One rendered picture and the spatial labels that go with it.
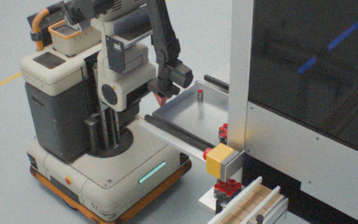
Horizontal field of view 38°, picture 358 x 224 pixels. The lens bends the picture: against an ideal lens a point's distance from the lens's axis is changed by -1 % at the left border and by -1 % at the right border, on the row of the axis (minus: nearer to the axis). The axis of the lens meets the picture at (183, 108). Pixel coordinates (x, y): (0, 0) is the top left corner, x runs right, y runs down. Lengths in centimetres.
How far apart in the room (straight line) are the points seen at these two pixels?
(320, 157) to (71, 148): 152
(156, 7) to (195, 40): 253
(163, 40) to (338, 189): 72
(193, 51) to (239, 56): 265
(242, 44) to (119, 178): 136
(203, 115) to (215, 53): 212
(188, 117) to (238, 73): 53
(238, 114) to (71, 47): 115
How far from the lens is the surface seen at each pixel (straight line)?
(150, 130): 187
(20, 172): 314
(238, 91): 146
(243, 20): 134
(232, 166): 154
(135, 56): 229
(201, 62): 391
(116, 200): 252
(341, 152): 137
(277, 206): 154
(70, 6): 202
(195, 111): 195
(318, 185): 148
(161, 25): 171
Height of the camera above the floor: 205
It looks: 37 degrees down
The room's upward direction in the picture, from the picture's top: 1 degrees counter-clockwise
